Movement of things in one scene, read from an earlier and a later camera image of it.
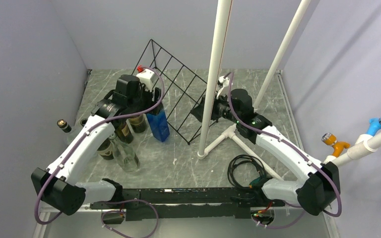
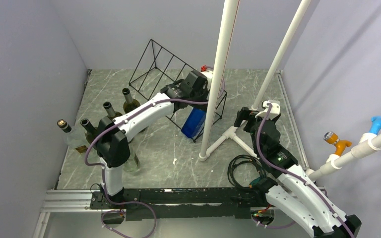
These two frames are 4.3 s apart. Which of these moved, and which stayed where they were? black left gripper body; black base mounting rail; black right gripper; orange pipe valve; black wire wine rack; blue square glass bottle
Moved: black right gripper; blue square glass bottle; black left gripper body
Stayed: black base mounting rail; black wire wine rack; orange pipe valve
